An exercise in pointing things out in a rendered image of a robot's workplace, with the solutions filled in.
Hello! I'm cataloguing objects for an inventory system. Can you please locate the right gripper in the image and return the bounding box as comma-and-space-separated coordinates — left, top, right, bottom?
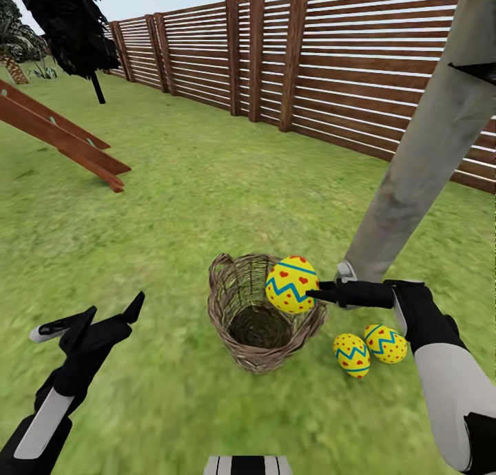
306, 278, 374, 308

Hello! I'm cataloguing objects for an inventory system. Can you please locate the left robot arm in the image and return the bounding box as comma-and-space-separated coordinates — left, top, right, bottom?
0, 291, 145, 475

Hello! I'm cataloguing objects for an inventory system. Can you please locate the wicker basket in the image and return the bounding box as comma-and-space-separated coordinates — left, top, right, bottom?
207, 253, 329, 374

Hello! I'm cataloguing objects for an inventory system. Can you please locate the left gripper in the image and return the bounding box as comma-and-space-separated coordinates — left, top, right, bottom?
59, 291, 145, 379

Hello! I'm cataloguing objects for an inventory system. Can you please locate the robot trunk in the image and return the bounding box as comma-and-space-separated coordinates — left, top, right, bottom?
203, 456, 293, 475

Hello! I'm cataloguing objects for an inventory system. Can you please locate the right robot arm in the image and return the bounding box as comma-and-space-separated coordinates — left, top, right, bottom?
306, 261, 496, 475

